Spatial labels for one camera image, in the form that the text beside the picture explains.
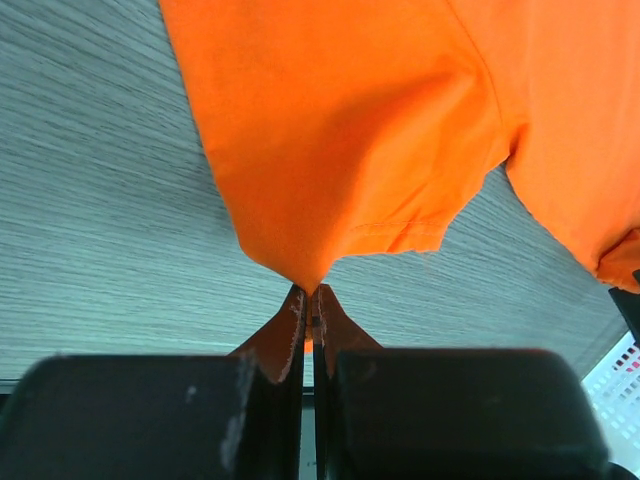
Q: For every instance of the orange t shirt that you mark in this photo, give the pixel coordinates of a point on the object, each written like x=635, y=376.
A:
x=344, y=128

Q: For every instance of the white plastic basket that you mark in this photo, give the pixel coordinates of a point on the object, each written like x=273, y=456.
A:
x=613, y=388

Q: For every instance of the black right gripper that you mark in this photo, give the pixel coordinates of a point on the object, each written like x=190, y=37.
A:
x=628, y=305

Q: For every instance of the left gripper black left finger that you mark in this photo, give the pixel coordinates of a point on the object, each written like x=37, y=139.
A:
x=235, y=416

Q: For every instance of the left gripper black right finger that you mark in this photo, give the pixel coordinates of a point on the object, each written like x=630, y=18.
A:
x=409, y=413

